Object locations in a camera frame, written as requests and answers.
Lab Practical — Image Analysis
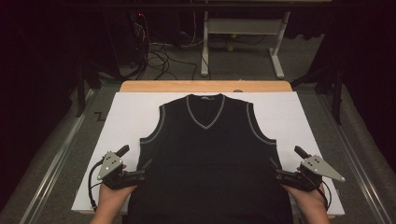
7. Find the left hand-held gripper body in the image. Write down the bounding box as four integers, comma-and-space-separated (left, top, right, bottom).
96, 150, 147, 191

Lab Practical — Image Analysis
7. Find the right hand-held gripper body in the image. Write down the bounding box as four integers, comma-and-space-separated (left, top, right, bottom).
275, 154, 347, 192

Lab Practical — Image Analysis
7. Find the black knit vest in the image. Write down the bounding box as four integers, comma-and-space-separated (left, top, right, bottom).
125, 92, 294, 224

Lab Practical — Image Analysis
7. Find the person's right hand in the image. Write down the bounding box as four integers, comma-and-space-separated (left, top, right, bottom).
279, 182, 329, 217

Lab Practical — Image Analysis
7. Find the person's left hand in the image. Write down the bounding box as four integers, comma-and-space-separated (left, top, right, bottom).
98, 182, 138, 216

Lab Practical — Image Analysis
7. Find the white board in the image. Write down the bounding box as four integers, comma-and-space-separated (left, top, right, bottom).
71, 91, 346, 217

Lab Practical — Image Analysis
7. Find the dark metal stand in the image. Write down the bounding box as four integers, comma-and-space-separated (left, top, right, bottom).
290, 62, 347, 126
74, 59, 122, 119

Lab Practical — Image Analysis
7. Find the wooden table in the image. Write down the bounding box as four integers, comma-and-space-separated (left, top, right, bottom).
78, 79, 337, 220

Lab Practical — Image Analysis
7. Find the dark computer case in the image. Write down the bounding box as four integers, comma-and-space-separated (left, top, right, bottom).
104, 10, 150, 69

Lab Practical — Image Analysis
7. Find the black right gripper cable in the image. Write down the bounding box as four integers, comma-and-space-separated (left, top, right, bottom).
317, 178, 332, 210

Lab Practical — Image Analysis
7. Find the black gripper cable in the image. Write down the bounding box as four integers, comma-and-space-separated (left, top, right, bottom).
87, 160, 105, 213
317, 178, 332, 210

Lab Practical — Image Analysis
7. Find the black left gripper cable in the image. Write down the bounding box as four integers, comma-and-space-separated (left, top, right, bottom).
87, 160, 105, 213

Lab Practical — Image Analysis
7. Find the grey metal floor rail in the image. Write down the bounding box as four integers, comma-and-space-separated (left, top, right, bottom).
317, 92, 394, 224
18, 88, 96, 224

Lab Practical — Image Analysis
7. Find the tangle of black floor cables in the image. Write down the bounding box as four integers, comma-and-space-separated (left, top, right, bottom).
132, 13, 200, 81

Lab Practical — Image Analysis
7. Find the white metal desk frame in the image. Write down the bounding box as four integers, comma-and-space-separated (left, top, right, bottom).
200, 10, 291, 80

